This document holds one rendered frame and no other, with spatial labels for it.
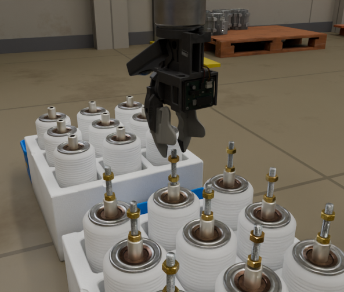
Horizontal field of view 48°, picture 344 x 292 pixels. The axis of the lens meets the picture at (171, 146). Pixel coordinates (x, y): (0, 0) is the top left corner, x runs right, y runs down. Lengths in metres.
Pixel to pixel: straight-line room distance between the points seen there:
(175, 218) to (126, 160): 0.30
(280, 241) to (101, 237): 0.29
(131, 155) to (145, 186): 0.08
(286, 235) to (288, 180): 0.70
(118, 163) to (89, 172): 0.07
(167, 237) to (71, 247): 0.17
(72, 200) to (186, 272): 0.38
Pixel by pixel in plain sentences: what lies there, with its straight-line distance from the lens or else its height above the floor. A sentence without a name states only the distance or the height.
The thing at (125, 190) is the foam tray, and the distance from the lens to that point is 0.94.
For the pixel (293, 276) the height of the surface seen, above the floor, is 0.24.
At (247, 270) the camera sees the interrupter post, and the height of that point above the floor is 0.28.
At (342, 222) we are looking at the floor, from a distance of 1.18.
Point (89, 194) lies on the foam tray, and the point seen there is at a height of 0.16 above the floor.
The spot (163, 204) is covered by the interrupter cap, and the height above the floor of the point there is 0.25.
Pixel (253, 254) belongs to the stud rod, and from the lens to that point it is 0.51.
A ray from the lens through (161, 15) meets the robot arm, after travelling 0.57.
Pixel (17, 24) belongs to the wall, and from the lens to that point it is 3.75.
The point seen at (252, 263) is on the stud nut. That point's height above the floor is 0.29.
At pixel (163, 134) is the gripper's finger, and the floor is 0.39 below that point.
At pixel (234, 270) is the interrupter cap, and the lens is 0.56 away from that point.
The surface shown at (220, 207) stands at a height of 0.23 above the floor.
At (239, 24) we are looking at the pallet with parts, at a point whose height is 0.19.
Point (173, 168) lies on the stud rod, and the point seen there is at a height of 0.31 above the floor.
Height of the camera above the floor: 0.62
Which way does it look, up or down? 24 degrees down
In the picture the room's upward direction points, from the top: straight up
